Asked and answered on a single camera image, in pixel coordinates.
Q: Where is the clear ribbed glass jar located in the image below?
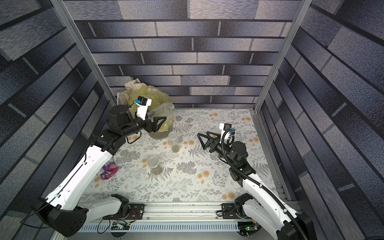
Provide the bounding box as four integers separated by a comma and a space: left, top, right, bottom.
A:
148, 102, 176, 132

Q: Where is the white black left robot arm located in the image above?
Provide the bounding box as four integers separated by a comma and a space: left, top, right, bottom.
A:
31, 105, 167, 238

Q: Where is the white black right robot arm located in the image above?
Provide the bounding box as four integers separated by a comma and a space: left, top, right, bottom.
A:
198, 130, 317, 240

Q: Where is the clear jar near left arm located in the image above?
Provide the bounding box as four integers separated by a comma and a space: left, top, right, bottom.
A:
147, 156, 163, 175

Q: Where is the grey mesh trash bin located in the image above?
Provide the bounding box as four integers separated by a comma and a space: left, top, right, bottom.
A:
148, 126, 173, 140

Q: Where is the purple plastic package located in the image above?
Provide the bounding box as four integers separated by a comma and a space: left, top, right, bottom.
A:
100, 162, 119, 180

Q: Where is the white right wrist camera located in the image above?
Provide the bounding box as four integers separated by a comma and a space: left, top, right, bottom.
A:
219, 123, 235, 146

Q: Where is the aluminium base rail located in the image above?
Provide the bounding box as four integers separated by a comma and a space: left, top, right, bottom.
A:
79, 202, 261, 239

